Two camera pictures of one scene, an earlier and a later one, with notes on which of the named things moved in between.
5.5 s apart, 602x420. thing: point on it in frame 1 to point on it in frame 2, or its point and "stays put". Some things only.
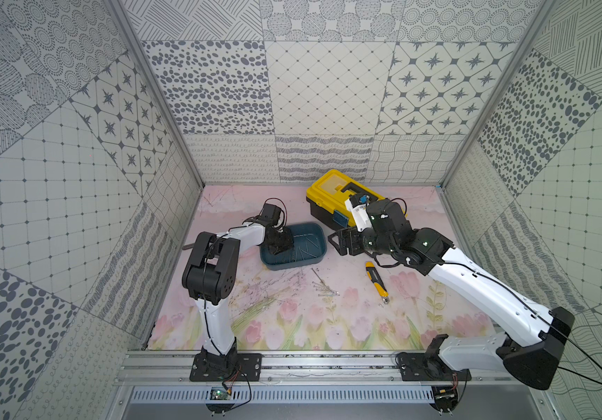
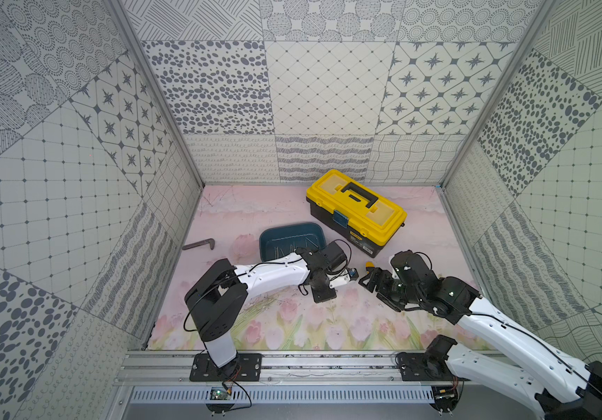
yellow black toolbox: [326, 198] stays put
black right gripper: [343, 234] to [381, 287]
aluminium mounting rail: [289, 367] stays put
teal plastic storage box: [310, 247] stays put
